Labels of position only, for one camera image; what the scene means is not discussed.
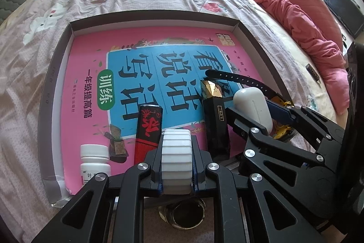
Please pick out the glass jar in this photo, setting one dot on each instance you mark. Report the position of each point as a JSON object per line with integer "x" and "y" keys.
{"x": 184, "y": 214}

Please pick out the white earbud case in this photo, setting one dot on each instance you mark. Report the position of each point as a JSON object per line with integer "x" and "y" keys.
{"x": 253, "y": 106}

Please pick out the pink book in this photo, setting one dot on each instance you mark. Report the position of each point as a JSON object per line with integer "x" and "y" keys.
{"x": 85, "y": 75}

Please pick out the grey shallow cardboard box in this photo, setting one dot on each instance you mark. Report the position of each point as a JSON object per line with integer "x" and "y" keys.
{"x": 54, "y": 89}

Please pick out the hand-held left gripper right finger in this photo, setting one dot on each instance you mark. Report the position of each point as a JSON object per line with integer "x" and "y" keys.
{"x": 202, "y": 171}

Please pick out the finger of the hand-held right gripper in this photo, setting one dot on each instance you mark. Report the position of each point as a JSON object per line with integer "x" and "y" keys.
{"x": 241, "y": 129}
{"x": 280, "y": 113}

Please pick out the black flat screen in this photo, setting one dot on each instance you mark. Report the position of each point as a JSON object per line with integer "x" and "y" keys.
{"x": 344, "y": 12}

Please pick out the black yellow wrist watch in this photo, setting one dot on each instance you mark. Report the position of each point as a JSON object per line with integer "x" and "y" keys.
{"x": 227, "y": 76}

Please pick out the white ribbed lid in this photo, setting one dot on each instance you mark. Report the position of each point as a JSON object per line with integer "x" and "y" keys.
{"x": 176, "y": 160}

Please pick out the small black flat object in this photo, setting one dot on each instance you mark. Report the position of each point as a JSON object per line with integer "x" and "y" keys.
{"x": 312, "y": 72}

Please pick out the coral pink crumpled cloth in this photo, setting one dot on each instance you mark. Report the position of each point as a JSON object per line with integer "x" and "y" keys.
{"x": 298, "y": 23}

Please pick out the white pill bottle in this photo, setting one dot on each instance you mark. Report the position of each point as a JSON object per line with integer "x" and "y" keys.
{"x": 93, "y": 157}

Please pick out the red black tube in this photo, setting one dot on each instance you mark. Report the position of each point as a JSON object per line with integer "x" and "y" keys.
{"x": 148, "y": 132}

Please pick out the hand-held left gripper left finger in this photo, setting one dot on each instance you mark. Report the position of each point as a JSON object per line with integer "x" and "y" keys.
{"x": 153, "y": 171}

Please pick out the black box with gold facets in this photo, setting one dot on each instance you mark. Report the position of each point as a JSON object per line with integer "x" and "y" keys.
{"x": 216, "y": 123}

